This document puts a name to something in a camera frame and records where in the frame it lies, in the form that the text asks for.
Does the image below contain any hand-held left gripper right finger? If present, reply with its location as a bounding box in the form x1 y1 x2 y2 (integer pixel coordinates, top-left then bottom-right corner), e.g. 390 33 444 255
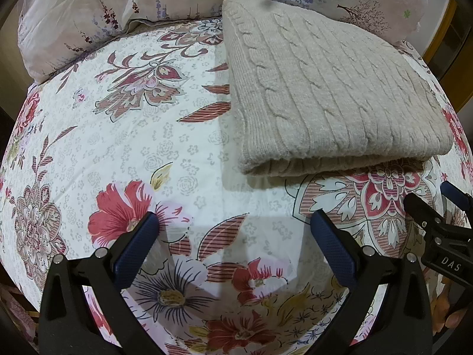
310 209 434 355

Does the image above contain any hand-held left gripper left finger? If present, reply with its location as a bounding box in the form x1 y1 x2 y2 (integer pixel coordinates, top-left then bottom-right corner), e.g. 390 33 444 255
39 211 160 355

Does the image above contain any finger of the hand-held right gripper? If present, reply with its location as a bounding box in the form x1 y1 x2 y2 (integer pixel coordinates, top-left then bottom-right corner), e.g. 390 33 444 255
404 192 445 232
440 181 473 226

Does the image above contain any beige cable knit sweater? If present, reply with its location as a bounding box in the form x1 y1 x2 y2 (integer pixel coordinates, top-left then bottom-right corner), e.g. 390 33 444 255
221 0 455 178

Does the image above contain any person's right hand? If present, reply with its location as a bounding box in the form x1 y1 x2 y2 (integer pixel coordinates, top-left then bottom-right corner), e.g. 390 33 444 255
430 293 467 328

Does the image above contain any floral printed bed sheet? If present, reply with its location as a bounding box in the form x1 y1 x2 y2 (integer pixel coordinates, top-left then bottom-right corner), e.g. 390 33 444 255
0 18 473 355

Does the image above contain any yellow wooden furniture edge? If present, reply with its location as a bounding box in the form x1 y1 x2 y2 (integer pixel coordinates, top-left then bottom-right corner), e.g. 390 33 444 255
421 0 461 63

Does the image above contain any white pillow with purple sprigs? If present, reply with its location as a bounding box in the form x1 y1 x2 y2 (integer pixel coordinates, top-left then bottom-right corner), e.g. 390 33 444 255
18 0 258 83

